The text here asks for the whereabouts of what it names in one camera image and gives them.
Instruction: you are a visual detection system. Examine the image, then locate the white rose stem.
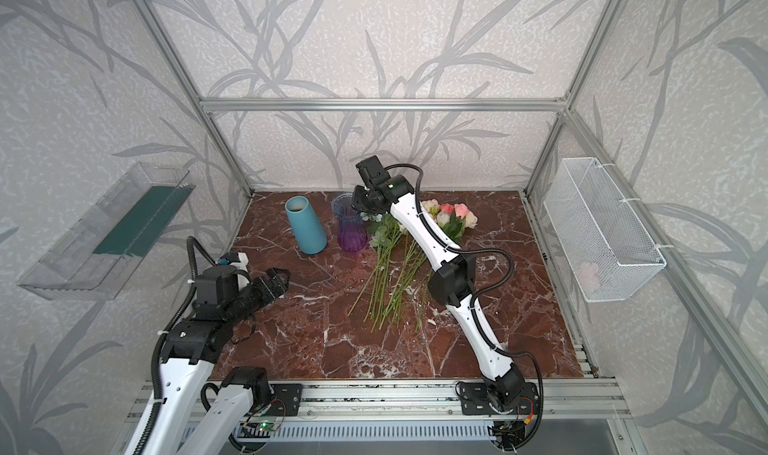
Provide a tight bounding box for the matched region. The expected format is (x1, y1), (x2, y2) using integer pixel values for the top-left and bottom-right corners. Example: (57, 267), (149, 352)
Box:
(358, 212), (406, 330)

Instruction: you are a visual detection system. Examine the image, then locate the blue purple glass vase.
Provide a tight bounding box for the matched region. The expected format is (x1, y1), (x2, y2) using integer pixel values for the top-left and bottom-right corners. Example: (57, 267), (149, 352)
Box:
(331, 192), (368, 252)

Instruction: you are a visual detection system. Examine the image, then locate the peach carnation stem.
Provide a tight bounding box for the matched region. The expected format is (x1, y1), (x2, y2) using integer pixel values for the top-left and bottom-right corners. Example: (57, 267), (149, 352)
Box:
(384, 236), (427, 324)

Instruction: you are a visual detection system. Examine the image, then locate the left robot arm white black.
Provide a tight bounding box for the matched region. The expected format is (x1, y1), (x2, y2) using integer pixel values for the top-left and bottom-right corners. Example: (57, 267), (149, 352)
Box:
(125, 236), (291, 454)

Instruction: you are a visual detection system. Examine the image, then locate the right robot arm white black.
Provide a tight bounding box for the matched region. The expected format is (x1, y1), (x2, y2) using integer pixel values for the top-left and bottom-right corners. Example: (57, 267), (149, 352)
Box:
(353, 156), (535, 414)

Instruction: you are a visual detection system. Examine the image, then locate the teal ceramic vase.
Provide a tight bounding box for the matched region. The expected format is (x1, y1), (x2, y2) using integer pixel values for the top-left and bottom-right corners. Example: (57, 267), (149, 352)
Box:
(285, 195), (327, 255)

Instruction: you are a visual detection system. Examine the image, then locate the pink white rose bunch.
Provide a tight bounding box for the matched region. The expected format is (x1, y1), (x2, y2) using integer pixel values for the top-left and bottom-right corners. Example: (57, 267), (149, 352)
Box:
(410, 199), (477, 329)

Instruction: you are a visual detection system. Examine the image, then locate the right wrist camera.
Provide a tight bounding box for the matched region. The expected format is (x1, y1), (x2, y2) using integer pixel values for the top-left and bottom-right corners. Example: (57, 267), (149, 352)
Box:
(355, 155), (390, 189)

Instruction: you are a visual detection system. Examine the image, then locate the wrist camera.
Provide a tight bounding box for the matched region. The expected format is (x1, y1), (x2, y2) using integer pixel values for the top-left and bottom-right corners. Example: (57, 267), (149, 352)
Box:
(355, 155), (390, 189)
(218, 251), (249, 276)

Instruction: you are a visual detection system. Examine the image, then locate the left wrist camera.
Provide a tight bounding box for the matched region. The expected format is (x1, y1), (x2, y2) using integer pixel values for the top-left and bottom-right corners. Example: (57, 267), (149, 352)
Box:
(218, 251), (249, 276)

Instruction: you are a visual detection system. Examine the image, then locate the clear plastic wall tray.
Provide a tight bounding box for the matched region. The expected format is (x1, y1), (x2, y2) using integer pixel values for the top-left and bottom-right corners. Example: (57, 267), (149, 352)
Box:
(18, 162), (195, 301)

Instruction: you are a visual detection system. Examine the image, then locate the white wire mesh basket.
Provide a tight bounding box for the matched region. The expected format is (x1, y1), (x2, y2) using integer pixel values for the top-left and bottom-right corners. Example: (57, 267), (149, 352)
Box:
(544, 157), (667, 303)

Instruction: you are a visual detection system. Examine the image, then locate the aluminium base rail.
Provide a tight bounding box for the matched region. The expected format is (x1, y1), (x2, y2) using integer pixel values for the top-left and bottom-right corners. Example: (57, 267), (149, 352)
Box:
(122, 378), (631, 444)

